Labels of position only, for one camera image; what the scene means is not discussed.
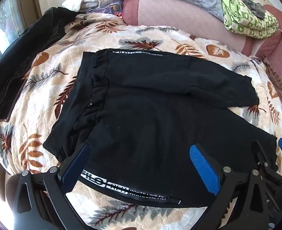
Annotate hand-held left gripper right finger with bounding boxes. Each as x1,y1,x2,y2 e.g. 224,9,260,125
189,144,271,230

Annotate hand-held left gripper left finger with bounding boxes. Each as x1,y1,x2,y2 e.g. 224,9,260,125
5,143,93,230

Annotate black pants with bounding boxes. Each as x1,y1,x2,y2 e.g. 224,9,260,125
43,48,278,208

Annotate leaf print blanket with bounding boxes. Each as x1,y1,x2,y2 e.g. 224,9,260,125
0,13,282,230

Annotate green patterned blanket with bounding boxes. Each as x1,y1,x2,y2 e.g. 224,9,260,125
208,0,279,38

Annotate black jacket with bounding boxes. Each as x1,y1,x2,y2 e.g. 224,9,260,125
0,7,84,137

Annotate dark grey cloth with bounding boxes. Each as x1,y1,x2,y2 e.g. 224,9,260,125
234,0,267,20

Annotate stained glass window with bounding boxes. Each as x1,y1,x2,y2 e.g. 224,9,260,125
0,0,19,58

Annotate purple packets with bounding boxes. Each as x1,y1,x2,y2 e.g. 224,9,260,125
86,3,123,17

